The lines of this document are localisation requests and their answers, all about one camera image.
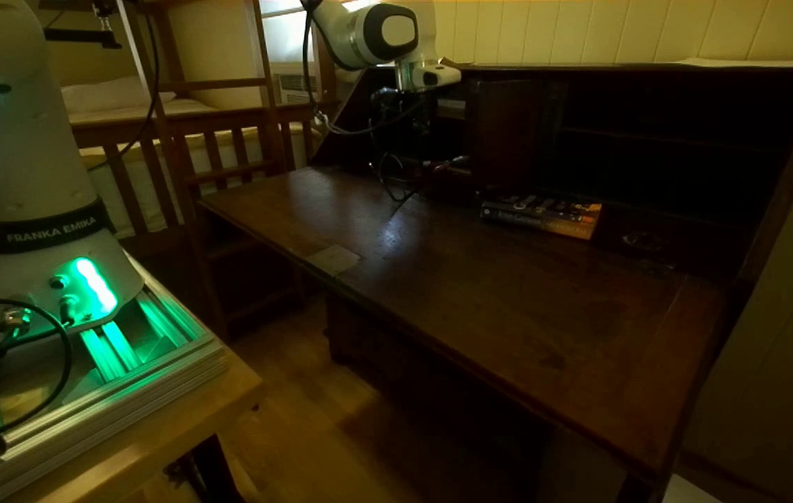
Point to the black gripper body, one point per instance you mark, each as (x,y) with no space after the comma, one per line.
(406,123)

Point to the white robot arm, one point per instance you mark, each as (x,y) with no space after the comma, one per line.
(54,230)

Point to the small white paper piece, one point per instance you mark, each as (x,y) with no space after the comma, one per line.
(336,260)

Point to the dark wooden chair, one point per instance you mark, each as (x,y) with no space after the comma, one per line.
(220,151)

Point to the dark wooden secretary desk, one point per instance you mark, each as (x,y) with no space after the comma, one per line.
(505,331)

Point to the aluminium robot mounting plate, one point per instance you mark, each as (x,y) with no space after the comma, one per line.
(67,385)

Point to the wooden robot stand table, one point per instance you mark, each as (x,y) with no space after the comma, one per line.
(132,464)

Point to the wooden bed frame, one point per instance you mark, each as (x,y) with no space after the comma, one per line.
(173,57)

